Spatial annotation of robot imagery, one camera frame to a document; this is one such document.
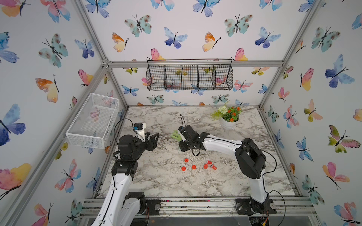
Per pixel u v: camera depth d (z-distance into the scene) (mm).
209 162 888
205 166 869
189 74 984
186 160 908
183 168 867
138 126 644
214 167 865
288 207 755
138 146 643
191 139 713
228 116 967
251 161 505
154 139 695
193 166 884
